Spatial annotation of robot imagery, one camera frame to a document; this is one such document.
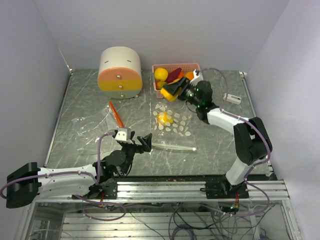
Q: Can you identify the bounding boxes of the fake yellow orange mango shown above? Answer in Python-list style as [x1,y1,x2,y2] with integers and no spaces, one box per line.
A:
[184,71,194,81]

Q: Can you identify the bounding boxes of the clear red-zip bag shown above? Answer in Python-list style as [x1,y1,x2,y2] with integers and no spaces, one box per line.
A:
[72,103,119,155]

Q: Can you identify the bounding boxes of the fake yellow pear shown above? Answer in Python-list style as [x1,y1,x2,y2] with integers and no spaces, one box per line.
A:
[157,111,174,126]

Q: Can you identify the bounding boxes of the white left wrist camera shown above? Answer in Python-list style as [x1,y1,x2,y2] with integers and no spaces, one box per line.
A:
[113,128,135,144]

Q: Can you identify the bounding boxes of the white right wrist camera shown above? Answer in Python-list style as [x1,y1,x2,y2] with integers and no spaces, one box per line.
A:
[190,69,204,86]

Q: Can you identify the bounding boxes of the white plastic clip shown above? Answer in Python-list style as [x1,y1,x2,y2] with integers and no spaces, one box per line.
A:
[223,93,242,105]

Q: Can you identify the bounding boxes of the fake green orange mango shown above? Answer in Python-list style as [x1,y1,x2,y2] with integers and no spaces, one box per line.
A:
[155,81,167,91]

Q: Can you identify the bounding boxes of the fake yellow bell pepper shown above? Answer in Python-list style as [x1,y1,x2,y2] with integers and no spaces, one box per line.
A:
[160,87,181,102]

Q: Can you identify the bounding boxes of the clear white-slider zip bag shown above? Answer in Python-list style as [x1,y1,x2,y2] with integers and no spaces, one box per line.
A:
[150,101,197,152]

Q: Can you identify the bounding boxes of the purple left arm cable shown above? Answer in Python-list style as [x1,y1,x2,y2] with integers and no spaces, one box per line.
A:
[0,131,127,221]

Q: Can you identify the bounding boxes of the tangled floor cables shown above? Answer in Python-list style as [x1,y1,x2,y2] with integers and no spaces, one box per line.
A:
[82,194,271,240]

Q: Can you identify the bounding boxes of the round pastel mini drawer cabinet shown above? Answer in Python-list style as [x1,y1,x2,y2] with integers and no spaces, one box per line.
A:
[97,46,143,100]

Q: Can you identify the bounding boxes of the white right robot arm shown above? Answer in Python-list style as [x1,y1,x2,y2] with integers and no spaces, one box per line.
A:
[160,77,272,198]

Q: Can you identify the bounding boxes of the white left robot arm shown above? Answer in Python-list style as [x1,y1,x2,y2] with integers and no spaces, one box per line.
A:
[0,128,153,209]

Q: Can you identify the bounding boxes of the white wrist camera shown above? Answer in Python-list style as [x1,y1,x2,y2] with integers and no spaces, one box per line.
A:
[113,128,135,144]
[190,69,204,86]

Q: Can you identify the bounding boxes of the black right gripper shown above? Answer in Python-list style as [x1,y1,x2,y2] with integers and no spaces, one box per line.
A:
[164,76,201,108]

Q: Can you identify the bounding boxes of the fake yellow lemon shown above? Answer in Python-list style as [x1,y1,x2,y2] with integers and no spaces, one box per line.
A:
[154,67,169,82]

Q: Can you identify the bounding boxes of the fake purple onion slice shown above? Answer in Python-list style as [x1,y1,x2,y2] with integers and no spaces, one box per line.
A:
[165,67,182,84]

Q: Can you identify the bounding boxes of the pink perforated plastic basket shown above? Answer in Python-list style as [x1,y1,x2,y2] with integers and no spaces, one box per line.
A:
[151,63,201,99]

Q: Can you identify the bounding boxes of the aluminium rail frame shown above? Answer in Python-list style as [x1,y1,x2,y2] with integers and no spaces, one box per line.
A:
[22,175,302,240]

